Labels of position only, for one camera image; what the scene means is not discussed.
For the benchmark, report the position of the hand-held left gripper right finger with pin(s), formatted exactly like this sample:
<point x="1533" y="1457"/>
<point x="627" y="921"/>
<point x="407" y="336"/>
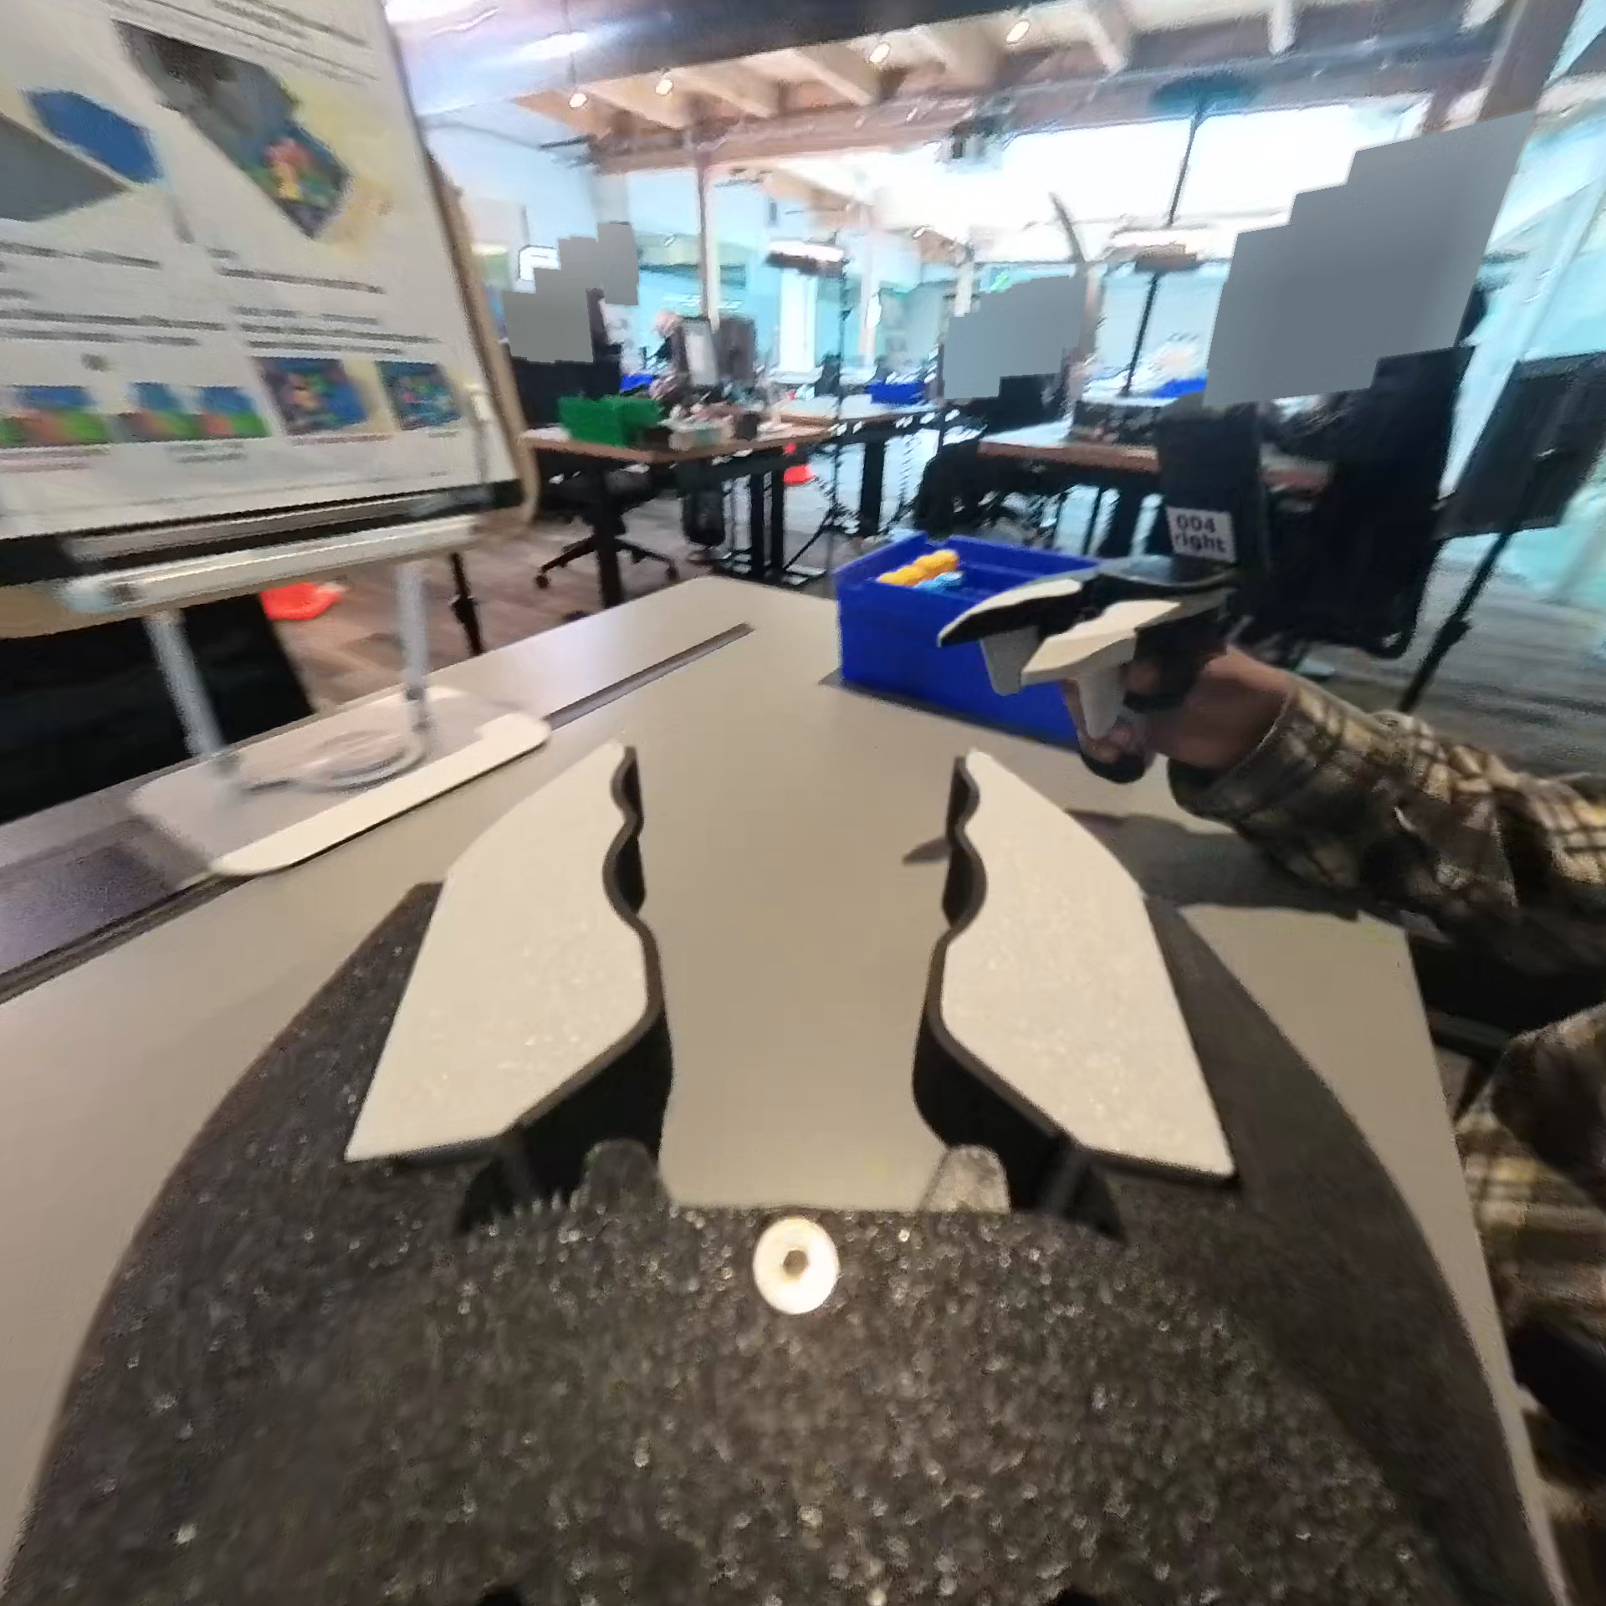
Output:
<point x="1080" y="1003"/>

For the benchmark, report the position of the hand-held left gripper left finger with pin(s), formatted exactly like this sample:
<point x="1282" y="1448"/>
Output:
<point x="512" y="979"/>

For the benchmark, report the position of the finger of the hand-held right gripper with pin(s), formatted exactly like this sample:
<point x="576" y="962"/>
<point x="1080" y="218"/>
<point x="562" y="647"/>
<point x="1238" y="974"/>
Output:
<point x="1003" y="616"/>
<point x="1092" y="647"/>

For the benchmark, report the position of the pile of mega blocks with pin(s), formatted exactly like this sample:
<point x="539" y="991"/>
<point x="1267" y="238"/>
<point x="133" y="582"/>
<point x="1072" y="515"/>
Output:
<point x="909" y="572"/>

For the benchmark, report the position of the blue plastic bin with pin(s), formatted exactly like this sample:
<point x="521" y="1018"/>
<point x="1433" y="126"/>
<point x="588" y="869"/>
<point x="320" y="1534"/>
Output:
<point x="904" y="653"/>

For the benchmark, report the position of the person's right hand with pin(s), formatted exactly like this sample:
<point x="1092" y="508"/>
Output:
<point x="1210" y="710"/>

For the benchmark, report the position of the wooden desk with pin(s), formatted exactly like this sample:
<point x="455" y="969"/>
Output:
<point x="1080" y="452"/>
<point x="741" y="447"/>

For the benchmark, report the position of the white document stand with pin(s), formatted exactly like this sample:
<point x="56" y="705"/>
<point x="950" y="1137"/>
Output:
<point x="375" y="804"/>

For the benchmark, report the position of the black panel on tripod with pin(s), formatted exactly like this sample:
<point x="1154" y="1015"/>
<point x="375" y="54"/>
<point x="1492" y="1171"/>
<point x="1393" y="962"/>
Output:
<point x="1529" y="439"/>

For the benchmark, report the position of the orange floor marker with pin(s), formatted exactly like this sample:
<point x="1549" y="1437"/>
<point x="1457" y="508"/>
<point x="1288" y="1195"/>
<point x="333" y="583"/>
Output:
<point x="302" y="602"/>

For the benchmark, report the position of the green plastic bin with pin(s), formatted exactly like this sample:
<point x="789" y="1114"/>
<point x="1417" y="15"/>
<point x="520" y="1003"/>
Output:
<point x="601" y="421"/>

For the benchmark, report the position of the person's plaid shirt torso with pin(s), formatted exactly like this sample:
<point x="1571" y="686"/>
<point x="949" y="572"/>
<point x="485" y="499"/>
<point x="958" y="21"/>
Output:
<point x="1543" y="1191"/>

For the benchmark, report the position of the printed instruction sheet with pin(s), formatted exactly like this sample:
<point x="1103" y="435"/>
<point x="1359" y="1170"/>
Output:
<point x="313" y="327"/>

